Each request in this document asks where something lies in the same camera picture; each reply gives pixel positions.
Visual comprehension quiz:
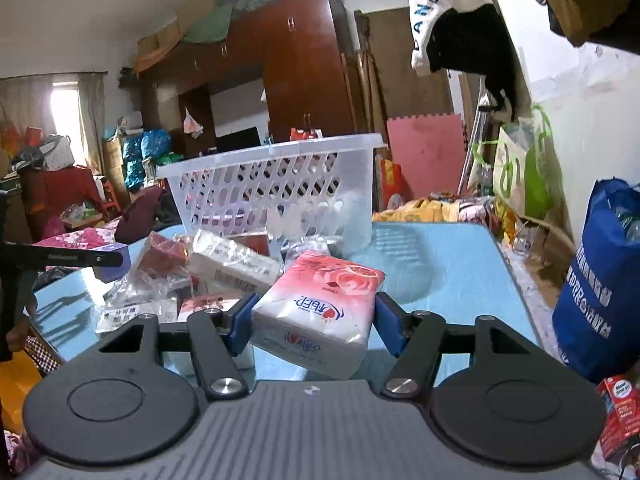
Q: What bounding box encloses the pink rose tissue pack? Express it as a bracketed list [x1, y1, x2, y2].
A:
[252, 252, 385, 379]

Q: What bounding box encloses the white barcode box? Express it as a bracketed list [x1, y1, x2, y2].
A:
[189, 230, 281, 294]

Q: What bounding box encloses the clear plastic packet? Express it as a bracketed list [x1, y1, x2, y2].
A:
[94, 271, 193, 335]

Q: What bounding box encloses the red packaged box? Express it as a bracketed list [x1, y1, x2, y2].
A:
[131, 232, 189, 278]

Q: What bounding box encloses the yellow blanket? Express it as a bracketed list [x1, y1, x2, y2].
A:
[372, 198, 460, 223]

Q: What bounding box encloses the white plastic laundry basket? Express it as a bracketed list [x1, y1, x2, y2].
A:
[157, 133, 385, 252]

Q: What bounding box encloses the pink foam floor mat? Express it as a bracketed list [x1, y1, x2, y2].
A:
[387, 114, 466, 198]

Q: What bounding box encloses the white window curtain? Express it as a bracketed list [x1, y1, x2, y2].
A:
[78, 73, 105, 174]

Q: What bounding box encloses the blue printed shopping bag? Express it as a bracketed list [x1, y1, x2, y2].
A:
[552, 178, 639, 384]

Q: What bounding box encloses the green white tote bag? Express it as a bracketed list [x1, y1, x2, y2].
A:
[472, 104, 554, 220]

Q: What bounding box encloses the red medicine box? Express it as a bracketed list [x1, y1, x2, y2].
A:
[597, 375, 639, 462]

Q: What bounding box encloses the dark red wooden wardrobe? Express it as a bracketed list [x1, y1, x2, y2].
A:
[139, 0, 366, 155]

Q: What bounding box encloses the white hanging cap bag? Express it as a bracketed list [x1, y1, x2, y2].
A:
[409, 0, 518, 122]

